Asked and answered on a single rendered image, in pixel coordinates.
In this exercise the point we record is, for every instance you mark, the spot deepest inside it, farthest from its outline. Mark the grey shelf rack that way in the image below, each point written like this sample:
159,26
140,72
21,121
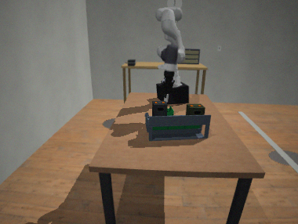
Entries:
177,120

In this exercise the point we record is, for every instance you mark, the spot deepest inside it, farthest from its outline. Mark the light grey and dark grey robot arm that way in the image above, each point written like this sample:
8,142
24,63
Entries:
169,53

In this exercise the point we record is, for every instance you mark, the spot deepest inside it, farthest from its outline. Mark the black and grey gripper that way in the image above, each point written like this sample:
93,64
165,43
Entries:
166,84

